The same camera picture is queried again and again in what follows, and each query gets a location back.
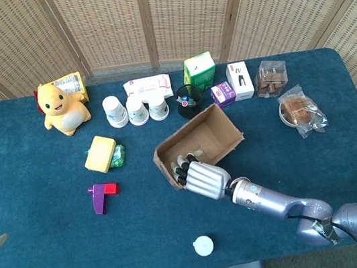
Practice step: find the brown bread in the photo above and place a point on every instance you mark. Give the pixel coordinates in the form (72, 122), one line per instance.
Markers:
(296, 108)

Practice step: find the yellow plush dinosaur toy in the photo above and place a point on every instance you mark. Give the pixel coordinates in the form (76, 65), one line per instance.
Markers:
(63, 113)

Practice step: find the black mesh pen holder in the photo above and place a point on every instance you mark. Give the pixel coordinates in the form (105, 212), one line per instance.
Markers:
(192, 110)

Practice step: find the wicker folding screen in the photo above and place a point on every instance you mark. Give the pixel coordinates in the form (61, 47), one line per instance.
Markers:
(106, 23)

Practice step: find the purple and red toy block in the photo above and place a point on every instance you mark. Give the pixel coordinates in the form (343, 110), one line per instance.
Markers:
(99, 197)

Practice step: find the yellow sponge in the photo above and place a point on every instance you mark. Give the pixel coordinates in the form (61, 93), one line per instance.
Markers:
(100, 153)

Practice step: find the clear box of brown cups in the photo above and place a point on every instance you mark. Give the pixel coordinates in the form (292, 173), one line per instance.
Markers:
(271, 78)

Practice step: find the white paper cup stack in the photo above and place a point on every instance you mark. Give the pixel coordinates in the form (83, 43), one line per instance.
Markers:
(136, 110)
(115, 111)
(158, 107)

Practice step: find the white box with black print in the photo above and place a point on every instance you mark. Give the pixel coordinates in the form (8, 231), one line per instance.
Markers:
(240, 80)

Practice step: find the small purple box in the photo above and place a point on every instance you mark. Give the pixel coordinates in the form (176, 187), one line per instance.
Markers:
(223, 94)

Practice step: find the clear plastic bag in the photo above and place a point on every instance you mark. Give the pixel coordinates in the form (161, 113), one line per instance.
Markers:
(316, 124)

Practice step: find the brown cardboard box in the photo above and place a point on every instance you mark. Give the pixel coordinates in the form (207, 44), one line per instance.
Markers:
(212, 135)

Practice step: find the yellow snack box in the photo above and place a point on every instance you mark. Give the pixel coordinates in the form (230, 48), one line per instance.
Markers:
(72, 83)

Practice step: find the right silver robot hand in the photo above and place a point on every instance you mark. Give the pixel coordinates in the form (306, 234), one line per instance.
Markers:
(204, 179)

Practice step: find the white pink tissue pack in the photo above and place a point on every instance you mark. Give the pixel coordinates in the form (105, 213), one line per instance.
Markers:
(147, 86)

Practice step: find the white round lid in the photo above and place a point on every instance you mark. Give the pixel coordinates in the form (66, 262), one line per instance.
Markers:
(203, 246)

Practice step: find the green tissue box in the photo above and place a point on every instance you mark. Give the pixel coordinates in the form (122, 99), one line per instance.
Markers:
(199, 71)

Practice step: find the red white small cap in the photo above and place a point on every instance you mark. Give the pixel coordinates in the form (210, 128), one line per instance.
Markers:
(184, 103)

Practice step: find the green wet wipes pack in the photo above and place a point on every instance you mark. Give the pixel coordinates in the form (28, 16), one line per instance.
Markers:
(119, 155)

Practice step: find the blue carpet table cover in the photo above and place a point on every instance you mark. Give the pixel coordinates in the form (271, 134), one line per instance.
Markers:
(65, 254)

